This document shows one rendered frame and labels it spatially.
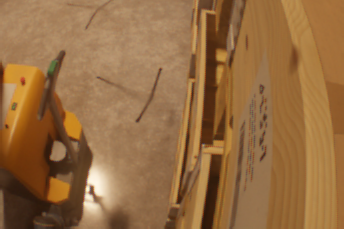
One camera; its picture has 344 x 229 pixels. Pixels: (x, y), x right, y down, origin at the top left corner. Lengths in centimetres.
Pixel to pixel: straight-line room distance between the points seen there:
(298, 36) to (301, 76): 3
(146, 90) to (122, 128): 44
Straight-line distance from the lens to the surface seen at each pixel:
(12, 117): 210
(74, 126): 258
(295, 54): 18
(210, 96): 151
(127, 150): 283
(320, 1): 35
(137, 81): 319
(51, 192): 237
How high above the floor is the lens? 253
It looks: 54 degrees down
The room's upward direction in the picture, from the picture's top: 5 degrees clockwise
